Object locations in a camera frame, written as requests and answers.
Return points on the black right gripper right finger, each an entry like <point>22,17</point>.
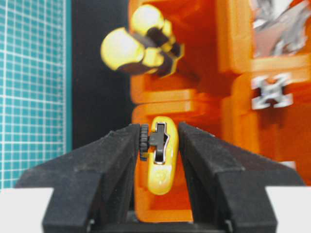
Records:
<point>226,184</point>

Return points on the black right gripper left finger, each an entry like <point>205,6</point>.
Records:
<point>94,182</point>

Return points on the metal corner brackets pile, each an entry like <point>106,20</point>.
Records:
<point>279,26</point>

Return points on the left black aluminium profile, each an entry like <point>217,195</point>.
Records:
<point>272,91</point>

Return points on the short yellow black screwdriver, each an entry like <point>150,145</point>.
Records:
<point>148,21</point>

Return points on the yellow utility cutter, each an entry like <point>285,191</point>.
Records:
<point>158,146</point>

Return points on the green cutting mat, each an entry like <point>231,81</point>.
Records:
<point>35,84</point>

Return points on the orange container rack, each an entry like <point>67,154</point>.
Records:
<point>211,87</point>

